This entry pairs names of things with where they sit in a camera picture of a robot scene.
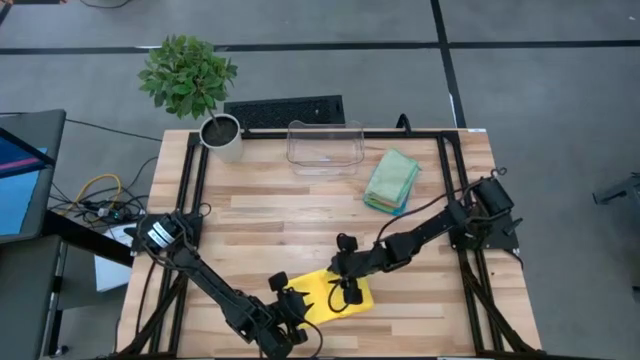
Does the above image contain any clear plastic bin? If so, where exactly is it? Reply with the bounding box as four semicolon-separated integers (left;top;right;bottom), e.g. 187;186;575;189
284;118;365;177

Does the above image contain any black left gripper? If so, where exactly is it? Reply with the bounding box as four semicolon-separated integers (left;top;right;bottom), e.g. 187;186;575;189
268;271;316;346

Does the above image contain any yellow microfiber towel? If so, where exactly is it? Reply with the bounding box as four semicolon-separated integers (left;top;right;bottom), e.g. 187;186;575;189
285;267;375;325

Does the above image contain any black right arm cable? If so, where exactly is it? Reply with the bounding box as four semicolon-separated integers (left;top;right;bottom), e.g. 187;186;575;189
327;279;351;315

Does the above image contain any laptop with blue screen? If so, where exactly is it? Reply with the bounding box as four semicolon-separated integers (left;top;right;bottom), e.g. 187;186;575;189
0;108;68;245

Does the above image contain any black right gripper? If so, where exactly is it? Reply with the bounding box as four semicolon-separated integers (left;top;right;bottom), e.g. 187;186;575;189
326;233;391;307

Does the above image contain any black floor stand base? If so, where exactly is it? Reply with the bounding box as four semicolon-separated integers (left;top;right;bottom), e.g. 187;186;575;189
592;172;640;206

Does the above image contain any green leafy plant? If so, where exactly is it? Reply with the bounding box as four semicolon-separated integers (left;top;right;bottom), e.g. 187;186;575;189
137;33;239;121

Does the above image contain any blue microfiber towel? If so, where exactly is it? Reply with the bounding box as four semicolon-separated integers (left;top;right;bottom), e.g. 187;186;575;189
364;197;414;217

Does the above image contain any black floor cable bundle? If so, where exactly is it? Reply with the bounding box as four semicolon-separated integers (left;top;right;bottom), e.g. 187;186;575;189
48;157;159;226

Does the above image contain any black aluminium table frame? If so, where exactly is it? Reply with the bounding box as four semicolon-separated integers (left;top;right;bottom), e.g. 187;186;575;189
112;128;544;360

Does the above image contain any yellow floor cable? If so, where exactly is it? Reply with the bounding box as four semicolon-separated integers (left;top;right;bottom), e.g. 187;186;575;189
62;173;124;217

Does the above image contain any black keyboard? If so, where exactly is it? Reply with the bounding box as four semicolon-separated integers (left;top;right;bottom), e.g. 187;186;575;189
223;94;346;130

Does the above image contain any mint microfiber towel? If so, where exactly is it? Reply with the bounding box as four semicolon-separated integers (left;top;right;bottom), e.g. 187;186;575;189
363;147;421;209

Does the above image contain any white plant pot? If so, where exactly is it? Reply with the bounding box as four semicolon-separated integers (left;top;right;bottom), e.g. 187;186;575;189
198;112;245;164

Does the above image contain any white paper sheet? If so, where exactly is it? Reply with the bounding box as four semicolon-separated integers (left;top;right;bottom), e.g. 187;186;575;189
93;224;135;293

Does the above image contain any dark grey side desk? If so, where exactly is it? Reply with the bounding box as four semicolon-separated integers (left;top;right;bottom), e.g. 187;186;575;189
0;209;136;360

